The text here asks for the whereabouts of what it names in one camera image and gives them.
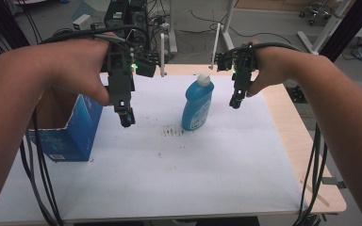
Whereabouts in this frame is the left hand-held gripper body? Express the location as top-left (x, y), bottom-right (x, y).
top-left (107, 32), bottom-right (167, 113)

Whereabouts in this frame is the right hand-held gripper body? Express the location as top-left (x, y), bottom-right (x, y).
top-left (211, 31), bottom-right (260, 97)

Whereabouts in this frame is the blue detergent bottle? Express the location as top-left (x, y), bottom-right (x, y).
top-left (181, 73), bottom-right (216, 132)

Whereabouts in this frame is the blue cardboard box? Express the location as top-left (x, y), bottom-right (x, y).
top-left (27, 88), bottom-right (104, 163)

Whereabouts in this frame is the person's right hand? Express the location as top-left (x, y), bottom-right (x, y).
top-left (246, 39), bottom-right (300, 98)

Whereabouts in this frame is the person's left hand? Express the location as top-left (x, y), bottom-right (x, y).
top-left (42, 32), bottom-right (116, 106)

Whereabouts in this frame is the white desk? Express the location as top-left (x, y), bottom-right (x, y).
top-left (220, 0), bottom-right (354, 55)

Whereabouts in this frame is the white paper sheet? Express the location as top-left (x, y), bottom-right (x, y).
top-left (0, 73), bottom-right (306, 224)

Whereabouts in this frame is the black computer tower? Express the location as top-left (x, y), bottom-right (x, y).
top-left (103, 0), bottom-right (130, 30)
top-left (127, 0), bottom-right (149, 34)

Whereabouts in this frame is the small white box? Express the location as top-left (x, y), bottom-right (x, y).
top-left (72, 13), bottom-right (92, 31)

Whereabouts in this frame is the white metal stand leg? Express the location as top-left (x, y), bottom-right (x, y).
top-left (167, 0), bottom-right (179, 55)

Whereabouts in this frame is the office chair base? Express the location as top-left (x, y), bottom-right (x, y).
top-left (299, 1), bottom-right (334, 26)

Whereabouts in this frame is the grey tape strip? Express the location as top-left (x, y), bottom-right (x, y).
top-left (321, 176), bottom-right (348, 190)

